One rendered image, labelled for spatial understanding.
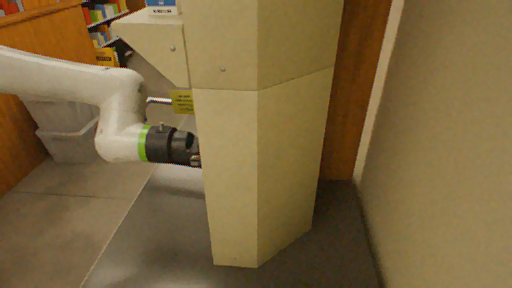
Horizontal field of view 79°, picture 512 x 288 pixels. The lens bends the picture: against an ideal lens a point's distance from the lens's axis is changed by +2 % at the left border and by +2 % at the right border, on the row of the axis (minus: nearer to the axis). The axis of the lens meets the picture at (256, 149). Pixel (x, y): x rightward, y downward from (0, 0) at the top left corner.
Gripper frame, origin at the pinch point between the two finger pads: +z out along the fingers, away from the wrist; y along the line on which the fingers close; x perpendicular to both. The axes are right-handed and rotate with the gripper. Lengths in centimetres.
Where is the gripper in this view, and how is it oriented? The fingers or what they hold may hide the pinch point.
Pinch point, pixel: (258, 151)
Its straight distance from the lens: 73.4
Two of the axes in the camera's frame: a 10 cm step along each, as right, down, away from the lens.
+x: -0.1, 8.3, 5.6
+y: 1.1, -5.6, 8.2
